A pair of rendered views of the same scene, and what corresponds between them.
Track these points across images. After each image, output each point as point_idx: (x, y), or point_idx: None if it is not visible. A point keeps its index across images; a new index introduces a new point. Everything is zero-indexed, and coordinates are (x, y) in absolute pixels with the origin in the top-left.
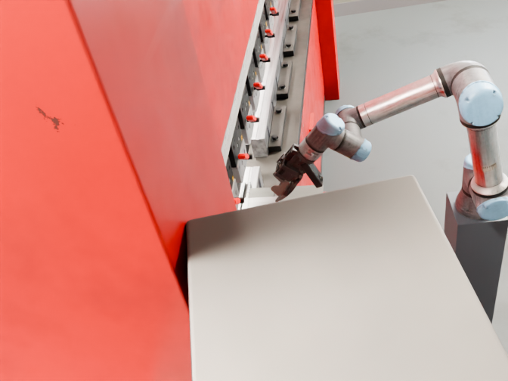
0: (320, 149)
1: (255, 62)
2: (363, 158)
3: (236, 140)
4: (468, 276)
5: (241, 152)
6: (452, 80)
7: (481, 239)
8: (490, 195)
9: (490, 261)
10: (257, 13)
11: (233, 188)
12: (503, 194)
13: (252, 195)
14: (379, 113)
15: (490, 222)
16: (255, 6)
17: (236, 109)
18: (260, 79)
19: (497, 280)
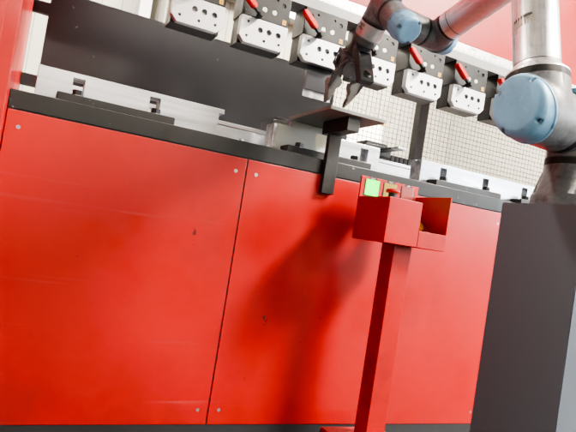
0: (366, 15)
1: (453, 77)
2: (395, 24)
3: (325, 25)
4: (505, 352)
5: (326, 42)
6: None
7: (535, 249)
8: (513, 71)
9: (548, 321)
10: (497, 60)
11: (274, 24)
12: (534, 74)
13: None
14: (456, 5)
15: (553, 206)
16: (497, 51)
17: (352, 15)
18: (451, 98)
19: (555, 394)
